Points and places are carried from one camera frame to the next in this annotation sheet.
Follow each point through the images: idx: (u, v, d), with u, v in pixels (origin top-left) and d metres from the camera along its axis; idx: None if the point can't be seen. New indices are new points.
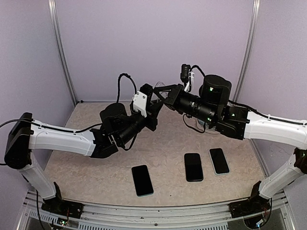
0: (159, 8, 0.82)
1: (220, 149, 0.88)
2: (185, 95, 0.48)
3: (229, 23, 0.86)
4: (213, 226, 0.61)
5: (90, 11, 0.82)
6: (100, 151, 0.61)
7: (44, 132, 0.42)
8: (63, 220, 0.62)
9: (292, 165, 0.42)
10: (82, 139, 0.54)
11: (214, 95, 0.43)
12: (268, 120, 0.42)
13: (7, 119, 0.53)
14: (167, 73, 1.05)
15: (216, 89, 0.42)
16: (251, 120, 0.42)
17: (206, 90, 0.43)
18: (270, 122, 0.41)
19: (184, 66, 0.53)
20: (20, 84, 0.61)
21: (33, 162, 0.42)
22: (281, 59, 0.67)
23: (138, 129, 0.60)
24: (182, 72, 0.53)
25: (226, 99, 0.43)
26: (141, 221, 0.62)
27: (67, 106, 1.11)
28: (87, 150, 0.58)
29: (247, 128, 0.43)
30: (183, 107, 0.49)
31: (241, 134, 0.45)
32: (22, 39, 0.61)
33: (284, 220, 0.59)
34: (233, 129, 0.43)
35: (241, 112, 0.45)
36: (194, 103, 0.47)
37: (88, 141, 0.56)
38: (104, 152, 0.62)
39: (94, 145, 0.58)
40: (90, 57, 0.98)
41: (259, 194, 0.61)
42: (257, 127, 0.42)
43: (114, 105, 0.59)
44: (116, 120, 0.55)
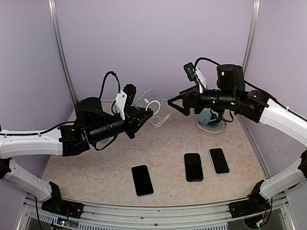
0: (159, 8, 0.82)
1: (220, 149, 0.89)
2: (204, 93, 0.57)
3: (229, 22, 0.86)
4: (213, 226, 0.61)
5: (90, 11, 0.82)
6: (70, 149, 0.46)
7: (8, 141, 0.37)
8: (62, 220, 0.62)
9: (296, 167, 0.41)
10: (49, 140, 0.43)
11: (228, 79, 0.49)
12: (286, 111, 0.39)
13: (7, 119, 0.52)
14: (167, 73, 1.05)
15: (227, 73, 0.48)
16: (270, 106, 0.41)
17: (219, 76, 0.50)
18: (287, 113, 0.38)
19: (187, 67, 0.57)
20: (20, 84, 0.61)
21: (13, 169, 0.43)
22: (281, 58, 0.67)
23: (112, 131, 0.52)
24: (188, 74, 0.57)
25: (239, 80, 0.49)
26: (141, 221, 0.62)
27: (67, 106, 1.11)
28: (58, 151, 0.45)
29: (265, 113, 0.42)
30: (206, 103, 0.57)
31: (257, 117, 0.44)
32: (22, 39, 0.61)
33: (284, 220, 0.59)
34: (253, 108, 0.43)
35: (261, 96, 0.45)
36: (214, 97, 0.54)
37: (54, 140, 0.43)
38: (75, 149, 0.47)
39: (61, 143, 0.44)
40: (90, 57, 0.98)
41: (259, 192, 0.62)
42: (274, 114, 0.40)
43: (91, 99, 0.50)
44: (90, 114, 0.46)
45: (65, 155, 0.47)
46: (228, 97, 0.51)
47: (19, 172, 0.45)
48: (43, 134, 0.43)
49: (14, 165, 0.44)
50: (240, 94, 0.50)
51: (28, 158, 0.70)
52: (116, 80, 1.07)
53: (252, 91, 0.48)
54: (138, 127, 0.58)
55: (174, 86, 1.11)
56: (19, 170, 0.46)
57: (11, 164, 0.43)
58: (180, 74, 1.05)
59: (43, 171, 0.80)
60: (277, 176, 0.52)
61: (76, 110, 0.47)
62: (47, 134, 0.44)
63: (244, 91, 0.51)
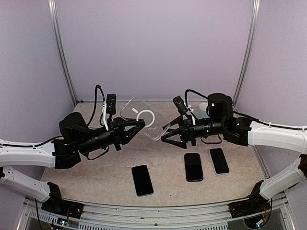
0: (159, 8, 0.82)
1: (220, 149, 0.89)
2: (199, 121, 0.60)
3: (229, 22, 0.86)
4: (213, 226, 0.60)
5: (90, 12, 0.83)
6: (62, 163, 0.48)
7: (4, 150, 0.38)
8: (62, 220, 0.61)
9: (296, 167, 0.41)
10: (42, 153, 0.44)
11: (218, 109, 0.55)
12: (269, 127, 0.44)
13: (7, 119, 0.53)
14: (168, 73, 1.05)
15: (217, 104, 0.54)
16: (252, 128, 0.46)
17: (210, 108, 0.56)
18: (269, 129, 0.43)
19: (179, 103, 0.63)
20: (20, 84, 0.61)
21: (7, 173, 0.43)
22: (281, 59, 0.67)
23: (98, 143, 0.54)
24: (179, 109, 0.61)
25: (229, 111, 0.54)
26: (141, 221, 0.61)
27: (67, 106, 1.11)
28: (51, 164, 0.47)
29: (250, 135, 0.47)
30: (201, 133, 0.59)
31: (245, 141, 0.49)
32: (22, 39, 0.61)
33: (284, 220, 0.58)
34: (238, 136, 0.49)
35: (246, 122, 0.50)
36: (208, 125, 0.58)
37: (48, 153, 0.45)
38: (65, 164, 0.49)
39: (54, 157, 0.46)
40: (90, 57, 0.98)
41: (259, 193, 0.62)
42: (258, 133, 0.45)
43: (73, 115, 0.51)
44: (72, 131, 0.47)
45: (56, 167, 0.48)
46: (219, 122, 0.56)
47: (14, 176, 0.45)
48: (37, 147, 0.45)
49: (8, 169, 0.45)
50: (229, 122, 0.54)
51: None
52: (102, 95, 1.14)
53: (238, 118, 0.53)
54: (127, 139, 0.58)
55: (174, 86, 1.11)
56: (14, 173, 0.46)
57: (4, 168, 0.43)
58: (180, 74, 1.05)
59: (43, 171, 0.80)
60: (277, 177, 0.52)
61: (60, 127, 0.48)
62: (41, 147, 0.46)
63: (233, 118, 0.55)
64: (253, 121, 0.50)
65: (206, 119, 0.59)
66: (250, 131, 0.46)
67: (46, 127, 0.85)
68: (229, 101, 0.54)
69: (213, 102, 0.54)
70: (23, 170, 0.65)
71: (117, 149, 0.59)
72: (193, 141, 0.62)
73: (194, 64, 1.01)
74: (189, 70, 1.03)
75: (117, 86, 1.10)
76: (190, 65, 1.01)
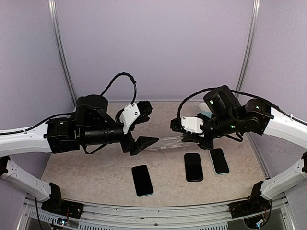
0: (159, 8, 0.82)
1: (220, 149, 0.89)
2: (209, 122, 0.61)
3: (230, 22, 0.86)
4: (213, 226, 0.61)
5: (90, 12, 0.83)
6: (58, 146, 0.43)
7: None
8: (62, 220, 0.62)
9: (299, 169, 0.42)
10: (33, 136, 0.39)
11: (218, 104, 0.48)
12: (290, 120, 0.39)
13: (6, 119, 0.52)
14: (168, 73, 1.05)
15: (215, 101, 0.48)
16: (275, 117, 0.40)
17: (211, 106, 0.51)
18: (293, 122, 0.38)
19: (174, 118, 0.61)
20: (20, 84, 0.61)
21: (11, 169, 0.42)
22: (282, 59, 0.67)
23: (110, 139, 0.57)
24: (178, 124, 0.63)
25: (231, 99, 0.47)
26: (141, 221, 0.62)
27: (67, 106, 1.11)
28: (46, 147, 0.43)
29: (270, 124, 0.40)
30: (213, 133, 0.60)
31: (262, 129, 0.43)
32: (22, 40, 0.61)
33: (284, 220, 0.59)
34: (257, 121, 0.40)
35: (264, 107, 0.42)
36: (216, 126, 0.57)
37: (40, 136, 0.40)
38: (63, 146, 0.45)
39: (46, 140, 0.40)
40: (90, 57, 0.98)
41: (260, 194, 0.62)
42: (279, 124, 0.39)
43: (99, 97, 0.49)
44: (92, 113, 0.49)
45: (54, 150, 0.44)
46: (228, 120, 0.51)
47: (17, 173, 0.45)
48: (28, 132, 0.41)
49: (12, 165, 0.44)
50: (239, 111, 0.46)
51: (28, 158, 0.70)
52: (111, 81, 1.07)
53: (247, 103, 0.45)
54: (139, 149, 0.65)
55: (174, 87, 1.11)
56: (18, 171, 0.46)
57: (8, 164, 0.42)
58: (180, 74, 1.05)
59: (43, 171, 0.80)
60: (279, 178, 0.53)
61: (77, 105, 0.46)
62: (33, 131, 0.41)
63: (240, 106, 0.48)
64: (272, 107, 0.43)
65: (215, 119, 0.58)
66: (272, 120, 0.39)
67: None
68: (227, 91, 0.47)
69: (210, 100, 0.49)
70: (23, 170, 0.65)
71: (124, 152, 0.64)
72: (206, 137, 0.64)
73: (195, 64, 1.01)
74: (189, 70, 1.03)
75: (117, 86, 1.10)
76: (190, 65, 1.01)
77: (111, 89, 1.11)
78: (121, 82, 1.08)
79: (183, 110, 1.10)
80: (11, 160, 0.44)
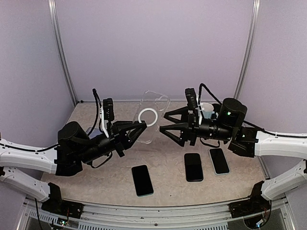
0: (159, 8, 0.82)
1: (220, 149, 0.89)
2: (206, 121, 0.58)
3: (229, 23, 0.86)
4: (213, 226, 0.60)
5: (90, 12, 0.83)
6: (63, 171, 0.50)
7: (6, 152, 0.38)
8: (62, 220, 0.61)
9: (301, 170, 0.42)
10: (44, 159, 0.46)
11: (233, 118, 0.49)
12: (275, 138, 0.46)
13: (7, 119, 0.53)
14: (167, 73, 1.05)
15: (233, 114, 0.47)
16: (259, 140, 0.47)
17: (225, 115, 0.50)
18: (275, 140, 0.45)
19: (191, 97, 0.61)
20: (21, 85, 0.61)
21: (7, 171, 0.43)
22: (281, 60, 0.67)
23: (102, 150, 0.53)
24: (189, 103, 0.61)
25: (241, 122, 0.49)
26: (141, 221, 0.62)
27: (67, 106, 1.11)
28: (52, 169, 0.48)
29: (257, 147, 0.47)
30: (204, 133, 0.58)
31: (252, 153, 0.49)
32: (22, 40, 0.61)
33: (284, 220, 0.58)
34: (244, 148, 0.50)
35: (250, 133, 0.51)
36: (212, 127, 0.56)
37: (50, 160, 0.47)
38: (67, 171, 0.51)
39: (55, 164, 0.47)
40: (90, 57, 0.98)
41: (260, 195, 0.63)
42: (265, 144, 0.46)
43: (70, 125, 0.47)
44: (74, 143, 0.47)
45: (58, 174, 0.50)
46: (224, 129, 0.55)
47: (15, 175, 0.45)
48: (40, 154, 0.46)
49: (9, 167, 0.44)
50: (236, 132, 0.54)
51: None
52: (111, 81, 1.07)
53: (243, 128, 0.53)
54: (130, 144, 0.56)
55: (174, 86, 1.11)
56: (16, 173, 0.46)
57: (5, 167, 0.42)
58: (180, 74, 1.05)
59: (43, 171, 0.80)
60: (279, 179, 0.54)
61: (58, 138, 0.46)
62: (43, 153, 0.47)
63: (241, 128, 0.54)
64: (258, 130, 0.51)
65: (214, 121, 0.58)
66: (257, 143, 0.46)
67: (46, 127, 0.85)
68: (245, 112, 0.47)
69: (229, 111, 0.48)
70: (23, 170, 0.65)
71: (121, 156, 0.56)
72: (193, 141, 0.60)
73: (194, 65, 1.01)
74: (189, 70, 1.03)
75: (117, 86, 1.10)
76: (190, 65, 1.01)
77: (111, 89, 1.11)
78: (121, 82, 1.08)
79: None
80: None
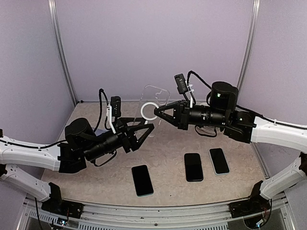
0: (159, 8, 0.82)
1: (220, 149, 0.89)
2: (198, 108, 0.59)
3: (229, 23, 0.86)
4: (213, 226, 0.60)
5: (90, 12, 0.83)
6: (66, 168, 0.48)
7: (9, 149, 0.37)
8: (62, 220, 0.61)
9: (297, 167, 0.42)
10: (48, 156, 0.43)
11: (223, 99, 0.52)
12: (274, 125, 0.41)
13: (7, 119, 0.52)
14: (168, 73, 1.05)
15: (223, 94, 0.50)
16: (257, 125, 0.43)
17: (215, 97, 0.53)
18: (275, 127, 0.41)
19: (180, 80, 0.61)
20: (20, 85, 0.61)
21: (10, 170, 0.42)
22: (281, 60, 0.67)
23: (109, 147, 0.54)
24: (179, 86, 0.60)
25: (233, 104, 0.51)
26: (141, 221, 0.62)
27: (67, 106, 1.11)
28: (55, 167, 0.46)
29: (253, 132, 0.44)
30: (197, 120, 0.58)
31: (248, 138, 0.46)
32: (22, 40, 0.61)
33: (284, 220, 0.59)
34: (242, 132, 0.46)
35: (248, 117, 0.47)
36: (206, 114, 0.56)
37: (53, 157, 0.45)
38: (71, 168, 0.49)
39: (59, 162, 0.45)
40: (90, 57, 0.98)
41: (259, 194, 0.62)
42: (263, 130, 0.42)
43: (78, 122, 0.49)
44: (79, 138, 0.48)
45: (61, 171, 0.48)
46: (218, 114, 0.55)
47: (17, 174, 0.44)
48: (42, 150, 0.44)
49: (12, 166, 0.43)
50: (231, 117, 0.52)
51: None
52: (111, 81, 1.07)
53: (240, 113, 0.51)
54: (136, 146, 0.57)
55: (174, 86, 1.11)
56: (17, 171, 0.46)
57: (7, 165, 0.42)
58: (180, 74, 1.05)
59: (43, 171, 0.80)
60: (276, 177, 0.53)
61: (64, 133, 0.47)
62: (47, 150, 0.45)
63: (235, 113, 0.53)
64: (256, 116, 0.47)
65: (206, 108, 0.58)
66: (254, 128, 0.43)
67: (46, 127, 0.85)
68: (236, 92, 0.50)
69: (218, 92, 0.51)
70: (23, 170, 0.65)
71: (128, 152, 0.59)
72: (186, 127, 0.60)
73: (194, 64, 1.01)
74: (189, 70, 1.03)
75: (117, 86, 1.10)
76: (190, 65, 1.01)
77: (111, 89, 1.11)
78: (121, 82, 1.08)
79: None
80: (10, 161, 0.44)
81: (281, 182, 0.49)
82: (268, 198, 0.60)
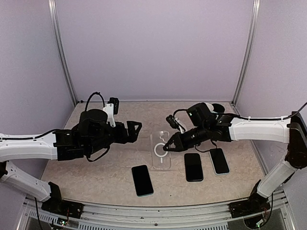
0: (159, 8, 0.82)
1: (220, 149, 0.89)
2: (187, 133, 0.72)
3: (229, 23, 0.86)
4: (213, 226, 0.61)
5: (90, 12, 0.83)
6: (64, 154, 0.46)
7: (4, 144, 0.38)
8: (62, 220, 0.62)
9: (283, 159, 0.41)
10: (43, 143, 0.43)
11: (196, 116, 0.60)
12: (248, 121, 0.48)
13: (7, 119, 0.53)
14: (168, 73, 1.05)
15: (193, 113, 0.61)
16: (233, 124, 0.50)
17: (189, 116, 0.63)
18: (248, 123, 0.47)
19: (169, 118, 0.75)
20: (20, 84, 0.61)
21: (10, 170, 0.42)
22: (281, 60, 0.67)
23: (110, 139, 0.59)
24: (170, 123, 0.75)
25: (207, 113, 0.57)
26: (141, 221, 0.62)
27: (67, 106, 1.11)
28: (53, 155, 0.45)
29: (231, 131, 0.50)
30: (191, 141, 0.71)
31: (228, 136, 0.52)
32: (22, 40, 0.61)
33: (284, 220, 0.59)
34: (221, 132, 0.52)
35: (226, 118, 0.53)
36: (194, 135, 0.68)
37: (49, 144, 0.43)
38: (68, 155, 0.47)
39: (55, 148, 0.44)
40: (90, 57, 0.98)
41: (257, 192, 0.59)
42: (238, 128, 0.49)
43: (94, 113, 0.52)
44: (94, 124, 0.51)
45: (59, 159, 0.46)
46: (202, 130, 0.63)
47: (17, 174, 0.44)
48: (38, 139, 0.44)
49: (11, 166, 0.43)
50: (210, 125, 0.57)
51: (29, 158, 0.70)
52: (111, 81, 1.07)
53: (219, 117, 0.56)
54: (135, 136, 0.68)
55: (174, 87, 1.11)
56: (17, 171, 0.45)
57: (7, 165, 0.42)
58: (180, 74, 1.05)
59: (43, 171, 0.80)
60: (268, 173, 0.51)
61: (82, 118, 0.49)
62: (41, 138, 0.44)
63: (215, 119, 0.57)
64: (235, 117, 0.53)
65: (194, 130, 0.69)
66: (230, 127, 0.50)
67: (46, 127, 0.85)
68: (204, 108, 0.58)
69: (189, 112, 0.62)
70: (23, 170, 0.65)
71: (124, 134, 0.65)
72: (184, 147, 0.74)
73: (194, 65, 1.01)
74: (189, 70, 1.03)
75: (118, 86, 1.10)
76: (190, 65, 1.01)
77: (111, 89, 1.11)
78: (121, 82, 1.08)
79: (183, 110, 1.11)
80: (9, 161, 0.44)
81: (273, 178, 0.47)
82: (266, 195, 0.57)
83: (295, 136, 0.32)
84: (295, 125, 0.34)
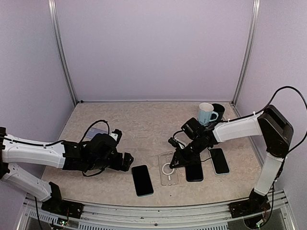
0: (159, 8, 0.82)
1: (220, 149, 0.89)
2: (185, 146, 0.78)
3: (229, 23, 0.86)
4: (213, 226, 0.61)
5: (90, 12, 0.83)
6: (69, 164, 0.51)
7: (16, 147, 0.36)
8: (62, 220, 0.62)
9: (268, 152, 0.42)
10: (53, 153, 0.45)
11: (189, 130, 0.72)
12: (227, 122, 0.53)
13: (7, 119, 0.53)
14: (168, 73, 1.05)
15: (185, 127, 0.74)
16: (216, 127, 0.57)
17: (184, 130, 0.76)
18: (228, 124, 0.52)
19: (171, 140, 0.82)
20: (20, 84, 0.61)
21: (12, 169, 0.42)
22: (281, 60, 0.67)
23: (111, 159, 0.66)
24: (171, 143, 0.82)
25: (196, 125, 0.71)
26: (141, 221, 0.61)
27: (67, 106, 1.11)
28: (58, 165, 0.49)
29: (216, 133, 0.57)
30: (189, 154, 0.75)
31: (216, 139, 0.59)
32: (22, 40, 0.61)
33: (284, 220, 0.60)
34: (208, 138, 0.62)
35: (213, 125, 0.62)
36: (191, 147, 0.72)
37: (58, 154, 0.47)
38: (73, 165, 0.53)
39: (64, 158, 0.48)
40: (90, 57, 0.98)
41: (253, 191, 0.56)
42: (220, 130, 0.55)
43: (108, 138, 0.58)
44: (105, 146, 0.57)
45: (64, 167, 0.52)
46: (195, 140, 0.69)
47: (18, 173, 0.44)
48: (47, 148, 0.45)
49: (14, 166, 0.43)
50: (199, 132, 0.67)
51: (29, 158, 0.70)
52: (111, 81, 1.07)
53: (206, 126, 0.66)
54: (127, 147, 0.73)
55: (174, 87, 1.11)
56: (19, 170, 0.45)
57: (10, 165, 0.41)
58: (180, 74, 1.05)
59: (43, 171, 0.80)
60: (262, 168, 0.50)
61: (96, 139, 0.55)
62: (51, 147, 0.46)
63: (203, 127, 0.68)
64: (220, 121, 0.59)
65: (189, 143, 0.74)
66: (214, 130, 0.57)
67: (46, 126, 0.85)
68: (192, 121, 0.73)
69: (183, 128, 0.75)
70: None
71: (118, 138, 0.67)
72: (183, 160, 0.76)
73: (194, 65, 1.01)
74: (189, 70, 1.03)
75: (118, 86, 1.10)
76: (190, 65, 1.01)
77: (111, 89, 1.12)
78: (121, 83, 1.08)
79: (183, 110, 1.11)
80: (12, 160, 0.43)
81: (265, 174, 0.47)
82: (264, 193, 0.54)
83: (265, 125, 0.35)
84: (265, 116, 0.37)
